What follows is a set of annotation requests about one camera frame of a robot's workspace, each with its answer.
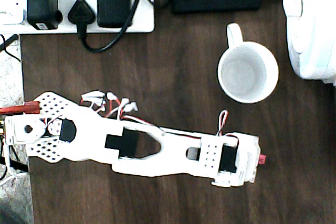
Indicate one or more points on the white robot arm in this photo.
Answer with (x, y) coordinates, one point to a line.
(92, 140)

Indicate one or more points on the small red block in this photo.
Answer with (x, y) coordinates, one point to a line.
(263, 159)

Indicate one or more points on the white ceramic mug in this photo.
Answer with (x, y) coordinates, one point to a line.
(246, 72)

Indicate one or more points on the white appliance at right edge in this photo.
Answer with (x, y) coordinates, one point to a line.
(309, 37)

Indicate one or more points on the white power strip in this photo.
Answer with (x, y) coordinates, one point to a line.
(143, 19)

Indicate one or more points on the wide black plug-in adapter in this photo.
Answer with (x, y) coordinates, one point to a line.
(113, 1)

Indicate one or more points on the narrow black plug-in adapter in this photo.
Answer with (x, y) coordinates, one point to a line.
(42, 3)

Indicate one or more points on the white USB charger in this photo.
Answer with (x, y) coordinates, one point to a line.
(11, 14)

